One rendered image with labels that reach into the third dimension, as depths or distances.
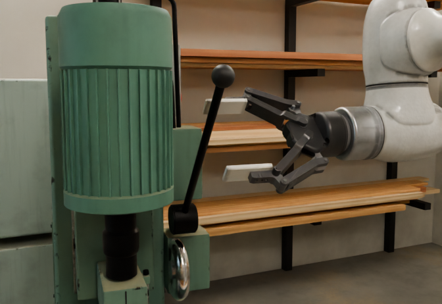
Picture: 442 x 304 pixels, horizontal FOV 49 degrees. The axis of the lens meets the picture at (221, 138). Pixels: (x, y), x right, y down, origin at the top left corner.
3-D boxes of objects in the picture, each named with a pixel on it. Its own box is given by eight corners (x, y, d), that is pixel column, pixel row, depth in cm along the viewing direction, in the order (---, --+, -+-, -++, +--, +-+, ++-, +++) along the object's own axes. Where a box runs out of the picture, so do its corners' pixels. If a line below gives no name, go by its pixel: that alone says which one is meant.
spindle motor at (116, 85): (64, 222, 68) (56, -3, 65) (63, 195, 85) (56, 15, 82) (185, 212, 74) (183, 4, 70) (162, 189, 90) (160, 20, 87)
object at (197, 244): (168, 294, 99) (167, 237, 98) (161, 281, 106) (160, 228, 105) (212, 288, 102) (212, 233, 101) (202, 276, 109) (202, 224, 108)
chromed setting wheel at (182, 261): (177, 312, 92) (176, 249, 90) (164, 287, 103) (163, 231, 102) (192, 310, 93) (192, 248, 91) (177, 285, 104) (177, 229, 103)
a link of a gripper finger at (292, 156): (298, 144, 79) (306, 149, 79) (265, 183, 72) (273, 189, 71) (306, 127, 76) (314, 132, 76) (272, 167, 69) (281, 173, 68)
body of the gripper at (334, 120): (339, 168, 80) (288, 171, 77) (319, 130, 85) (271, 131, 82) (357, 137, 74) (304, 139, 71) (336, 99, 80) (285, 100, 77)
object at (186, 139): (165, 201, 99) (164, 129, 98) (156, 193, 108) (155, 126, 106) (204, 199, 102) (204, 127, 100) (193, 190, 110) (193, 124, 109)
